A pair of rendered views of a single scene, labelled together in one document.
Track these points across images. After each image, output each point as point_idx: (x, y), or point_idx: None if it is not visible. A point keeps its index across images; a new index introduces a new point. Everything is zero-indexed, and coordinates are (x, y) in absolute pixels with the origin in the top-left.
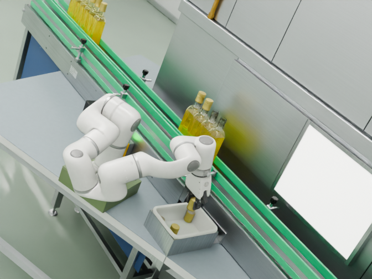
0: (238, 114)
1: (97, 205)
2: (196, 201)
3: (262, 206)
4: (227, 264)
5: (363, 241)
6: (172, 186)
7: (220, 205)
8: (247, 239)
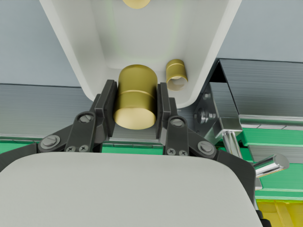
0: None
1: None
2: (91, 121)
3: None
4: (56, 70)
5: None
6: (268, 93)
7: (144, 139)
8: (46, 129)
